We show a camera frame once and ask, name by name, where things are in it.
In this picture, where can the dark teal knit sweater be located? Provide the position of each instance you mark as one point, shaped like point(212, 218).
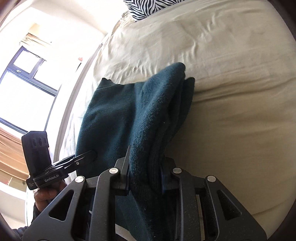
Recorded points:
point(140, 119)

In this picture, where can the beige curtain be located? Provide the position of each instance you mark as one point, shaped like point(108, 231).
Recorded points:
point(11, 156)

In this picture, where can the dark framed window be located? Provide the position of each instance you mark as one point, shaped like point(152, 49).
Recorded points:
point(28, 91)

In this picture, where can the cream bed sheet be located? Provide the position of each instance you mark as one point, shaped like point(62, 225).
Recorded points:
point(241, 125)

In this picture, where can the person's left hand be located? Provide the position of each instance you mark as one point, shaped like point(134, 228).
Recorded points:
point(44, 196)

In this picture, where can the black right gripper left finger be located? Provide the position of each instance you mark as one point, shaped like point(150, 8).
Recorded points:
point(121, 184)

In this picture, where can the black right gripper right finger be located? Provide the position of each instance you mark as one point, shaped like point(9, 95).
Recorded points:
point(169, 181)

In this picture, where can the zebra print pillow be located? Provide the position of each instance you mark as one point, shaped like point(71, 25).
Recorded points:
point(141, 9)

